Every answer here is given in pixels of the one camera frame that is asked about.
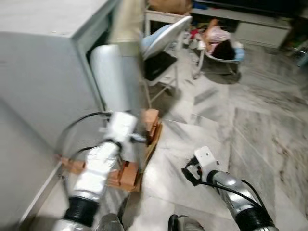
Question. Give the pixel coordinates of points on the silver refrigerator door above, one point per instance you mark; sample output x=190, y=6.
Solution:
x=113, y=72

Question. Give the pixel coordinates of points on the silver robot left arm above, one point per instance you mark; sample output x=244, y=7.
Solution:
x=96, y=168

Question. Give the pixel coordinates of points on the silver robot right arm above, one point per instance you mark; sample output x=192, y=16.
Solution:
x=226, y=185

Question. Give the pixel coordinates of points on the brown cardboard sheet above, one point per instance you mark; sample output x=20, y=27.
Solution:
x=150, y=156

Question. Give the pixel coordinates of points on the grey robot right leg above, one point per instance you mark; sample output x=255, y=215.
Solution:
x=185, y=224

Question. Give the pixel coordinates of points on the red clay brick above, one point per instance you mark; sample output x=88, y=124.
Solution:
x=72, y=166
x=151, y=120
x=127, y=175

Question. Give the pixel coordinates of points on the baby bouncer seat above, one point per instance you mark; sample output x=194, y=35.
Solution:
x=239, y=55

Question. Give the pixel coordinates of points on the white-legged chair with silver back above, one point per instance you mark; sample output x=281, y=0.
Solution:
x=166, y=36

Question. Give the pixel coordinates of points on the child in pink shirt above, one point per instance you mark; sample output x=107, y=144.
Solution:
x=216, y=34

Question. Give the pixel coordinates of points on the white low cabinet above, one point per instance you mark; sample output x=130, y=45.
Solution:
x=260, y=33

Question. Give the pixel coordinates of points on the white side table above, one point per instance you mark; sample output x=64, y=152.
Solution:
x=161, y=16

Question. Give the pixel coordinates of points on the brown cardboard box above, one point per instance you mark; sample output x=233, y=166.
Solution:
x=168, y=6

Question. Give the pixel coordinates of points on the grey refrigerator body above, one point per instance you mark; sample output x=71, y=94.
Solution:
x=43, y=77

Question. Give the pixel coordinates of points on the black television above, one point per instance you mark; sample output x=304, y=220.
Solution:
x=255, y=5

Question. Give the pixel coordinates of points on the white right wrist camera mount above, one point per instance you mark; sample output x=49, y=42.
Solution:
x=206, y=158

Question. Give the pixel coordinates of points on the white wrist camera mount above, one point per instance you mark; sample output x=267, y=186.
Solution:
x=206, y=158
x=120, y=126

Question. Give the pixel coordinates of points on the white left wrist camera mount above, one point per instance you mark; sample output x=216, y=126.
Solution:
x=120, y=126

